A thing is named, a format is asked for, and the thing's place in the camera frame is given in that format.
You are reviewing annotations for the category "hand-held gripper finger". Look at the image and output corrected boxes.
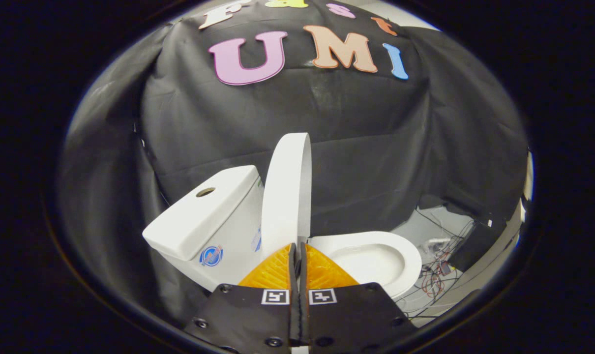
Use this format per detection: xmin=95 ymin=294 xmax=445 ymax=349
xmin=300 ymin=241 xmax=417 ymax=352
xmin=184 ymin=242 xmax=301 ymax=352

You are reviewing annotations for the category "white toilet body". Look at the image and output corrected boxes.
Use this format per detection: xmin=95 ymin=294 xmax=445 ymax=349
xmin=152 ymin=184 xmax=422 ymax=300

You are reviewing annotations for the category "white toilet seat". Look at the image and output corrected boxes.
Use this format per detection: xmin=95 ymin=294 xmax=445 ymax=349
xmin=308 ymin=231 xmax=423 ymax=299

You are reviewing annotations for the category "white toilet tank lid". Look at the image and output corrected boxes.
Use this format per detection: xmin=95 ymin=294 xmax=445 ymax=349
xmin=142 ymin=165 xmax=262 ymax=262

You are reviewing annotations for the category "black backdrop cloth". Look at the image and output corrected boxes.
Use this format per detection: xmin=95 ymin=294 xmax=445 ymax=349
xmin=57 ymin=0 xmax=529 ymax=326

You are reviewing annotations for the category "tangle of floor cables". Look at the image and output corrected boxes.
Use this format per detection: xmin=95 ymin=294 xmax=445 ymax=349
xmin=396 ymin=209 xmax=475 ymax=323

